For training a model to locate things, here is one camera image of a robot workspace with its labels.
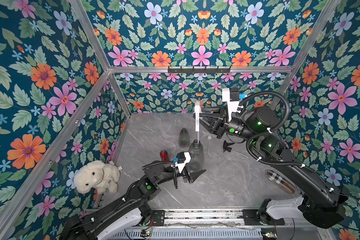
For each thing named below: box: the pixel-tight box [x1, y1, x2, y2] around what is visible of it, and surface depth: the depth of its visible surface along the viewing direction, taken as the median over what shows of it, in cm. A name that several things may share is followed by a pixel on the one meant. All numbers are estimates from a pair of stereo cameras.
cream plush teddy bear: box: [74, 160, 120, 194], surface depth 75 cm
